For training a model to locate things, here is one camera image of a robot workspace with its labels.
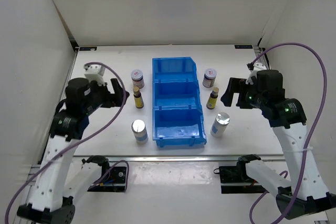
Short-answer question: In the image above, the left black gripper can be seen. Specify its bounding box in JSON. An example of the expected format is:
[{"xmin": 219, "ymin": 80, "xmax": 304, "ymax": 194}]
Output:
[{"xmin": 82, "ymin": 78, "xmax": 129, "ymax": 115}]

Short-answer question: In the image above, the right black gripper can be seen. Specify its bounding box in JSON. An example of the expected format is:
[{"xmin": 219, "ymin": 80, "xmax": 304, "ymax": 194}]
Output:
[{"xmin": 220, "ymin": 78, "xmax": 266, "ymax": 110}]

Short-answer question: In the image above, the yellow small bottle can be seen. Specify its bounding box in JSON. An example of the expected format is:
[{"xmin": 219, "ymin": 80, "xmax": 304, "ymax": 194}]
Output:
[
  {"xmin": 206, "ymin": 87, "xmax": 219, "ymax": 110},
  {"xmin": 133, "ymin": 86, "xmax": 144, "ymax": 109}
]

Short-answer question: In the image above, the silver-lid shaker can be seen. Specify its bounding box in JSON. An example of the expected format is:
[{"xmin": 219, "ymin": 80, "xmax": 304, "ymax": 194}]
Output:
[
  {"xmin": 211, "ymin": 112, "xmax": 230, "ymax": 138},
  {"xmin": 131, "ymin": 119, "xmax": 148, "ymax": 144}
]

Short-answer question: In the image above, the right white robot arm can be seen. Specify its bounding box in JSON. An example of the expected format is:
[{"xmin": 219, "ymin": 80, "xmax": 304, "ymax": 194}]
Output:
[{"xmin": 220, "ymin": 70, "xmax": 335, "ymax": 220}]

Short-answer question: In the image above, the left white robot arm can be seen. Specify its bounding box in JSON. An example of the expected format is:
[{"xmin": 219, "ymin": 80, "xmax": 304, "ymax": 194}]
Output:
[{"xmin": 17, "ymin": 77, "xmax": 129, "ymax": 223}]

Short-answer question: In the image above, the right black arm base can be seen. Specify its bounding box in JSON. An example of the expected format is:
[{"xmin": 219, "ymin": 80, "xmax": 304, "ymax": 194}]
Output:
[{"xmin": 213, "ymin": 166, "xmax": 266, "ymax": 194}]

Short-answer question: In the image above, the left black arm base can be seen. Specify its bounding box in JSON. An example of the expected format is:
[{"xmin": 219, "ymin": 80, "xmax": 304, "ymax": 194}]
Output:
[{"xmin": 88, "ymin": 161, "xmax": 130, "ymax": 193}]

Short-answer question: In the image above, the blue three-compartment bin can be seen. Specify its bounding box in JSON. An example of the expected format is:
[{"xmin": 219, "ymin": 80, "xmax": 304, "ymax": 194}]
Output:
[{"xmin": 152, "ymin": 57, "xmax": 207, "ymax": 148}]

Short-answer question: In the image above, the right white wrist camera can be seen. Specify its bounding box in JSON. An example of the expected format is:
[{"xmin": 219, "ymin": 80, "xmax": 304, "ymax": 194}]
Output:
[{"xmin": 246, "ymin": 62, "xmax": 267, "ymax": 85}]

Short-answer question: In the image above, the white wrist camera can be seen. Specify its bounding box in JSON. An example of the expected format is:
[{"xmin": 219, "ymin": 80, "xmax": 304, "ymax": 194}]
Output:
[
  {"xmin": 246, "ymin": 62, "xmax": 267, "ymax": 85},
  {"xmin": 84, "ymin": 65, "xmax": 106, "ymax": 85}
]

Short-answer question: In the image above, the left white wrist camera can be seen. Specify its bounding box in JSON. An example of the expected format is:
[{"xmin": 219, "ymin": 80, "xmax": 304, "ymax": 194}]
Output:
[{"xmin": 84, "ymin": 65, "xmax": 106, "ymax": 85}]

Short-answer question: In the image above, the aluminium front rail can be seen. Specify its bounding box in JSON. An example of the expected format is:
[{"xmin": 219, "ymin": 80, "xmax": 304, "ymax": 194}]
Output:
[{"xmin": 28, "ymin": 155, "xmax": 289, "ymax": 175}]

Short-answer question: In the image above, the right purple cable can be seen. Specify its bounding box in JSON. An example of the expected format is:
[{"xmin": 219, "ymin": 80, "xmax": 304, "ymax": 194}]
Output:
[{"xmin": 248, "ymin": 42, "xmax": 328, "ymax": 224}]

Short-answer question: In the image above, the purple cable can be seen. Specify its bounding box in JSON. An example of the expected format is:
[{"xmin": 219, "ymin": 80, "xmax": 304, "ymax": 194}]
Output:
[
  {"xmin": 248, "ymin": 42, "xmax": 328, "ymax": 224},
  {"xmin": 4, "ymin": 62, "xmax": 129, "ymax": 223}
]

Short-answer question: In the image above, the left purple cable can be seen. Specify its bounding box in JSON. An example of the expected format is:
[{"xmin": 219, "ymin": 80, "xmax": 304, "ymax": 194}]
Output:
[{"xmin": 4, "ymin": 62, "xmax": 129, "ymax": 223}]

